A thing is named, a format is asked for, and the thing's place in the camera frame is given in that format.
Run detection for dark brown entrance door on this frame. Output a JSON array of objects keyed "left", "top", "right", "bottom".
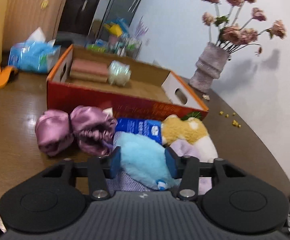
[{"left": 58, "top": 0, "right": 99, "bottom": 35}]

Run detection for red cardboard box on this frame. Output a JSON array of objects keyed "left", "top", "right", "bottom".
[{"left": 46, "top": 44, "right": 209, "bottom": 120}]

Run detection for wire storage cart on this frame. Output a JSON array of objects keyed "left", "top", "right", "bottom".
[{"left": 108, "top": 36, "right": 142, "bottom": 59}]

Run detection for lavender fuzzy headband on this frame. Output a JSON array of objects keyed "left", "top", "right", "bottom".
[{"left": 106, "top": 139, "right": 218, "bottom": 194}]

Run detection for yellow white plush alpaca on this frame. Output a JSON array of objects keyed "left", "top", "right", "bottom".
[{"left": 161, "top": 115, "right": 218, "bottom": 159}]

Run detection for blue tissue pack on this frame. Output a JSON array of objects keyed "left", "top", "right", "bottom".
[{"left": 8, "top": 27, "right": 61, "bottom": 74}]

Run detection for grey refrigerator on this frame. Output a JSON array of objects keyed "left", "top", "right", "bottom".
[{"left": 92, "top": 0, "right": 141, "bottom": 41}]

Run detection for pink textured vase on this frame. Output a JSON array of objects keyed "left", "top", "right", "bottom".
[{"left": 189, "top": 42, "right": 230, "bottom": 93}]

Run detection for small blue tissue packet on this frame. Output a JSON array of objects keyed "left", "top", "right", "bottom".
[{"left": 115, "top": 118, "right": 162, "bottom": 145}]

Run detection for pink ribbed suitcase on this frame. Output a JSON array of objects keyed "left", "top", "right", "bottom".
[{"left": 2, "top": 0, "right": 66, "bottom": 51}]

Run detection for purple satin scrunchie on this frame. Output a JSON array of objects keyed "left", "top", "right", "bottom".
[
  {"left": 35, "top": 109, "right": 74, "bottom": 157},
  {"left": 70, "top": 106, "right": 117, "bottom": 158}
]

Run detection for pink sponge block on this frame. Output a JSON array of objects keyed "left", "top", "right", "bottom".
[{"left": 70, "top": 59, "right": 109, "bottom": 83}]

